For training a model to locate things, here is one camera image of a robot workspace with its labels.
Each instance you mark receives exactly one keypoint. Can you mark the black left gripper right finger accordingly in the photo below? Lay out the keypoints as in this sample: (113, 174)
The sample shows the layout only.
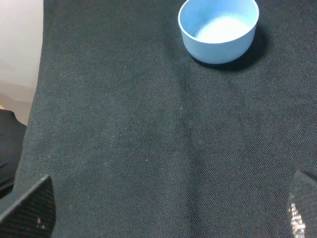
(302, 205)

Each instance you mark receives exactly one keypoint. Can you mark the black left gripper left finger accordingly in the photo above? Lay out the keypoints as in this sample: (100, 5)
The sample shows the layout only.
(29, 210)

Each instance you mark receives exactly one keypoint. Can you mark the black table cloth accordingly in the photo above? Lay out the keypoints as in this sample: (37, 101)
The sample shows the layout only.
(143, 141)

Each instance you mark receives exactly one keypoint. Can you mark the blue bowl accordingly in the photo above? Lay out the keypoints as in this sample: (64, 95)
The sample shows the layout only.
(218, 31)

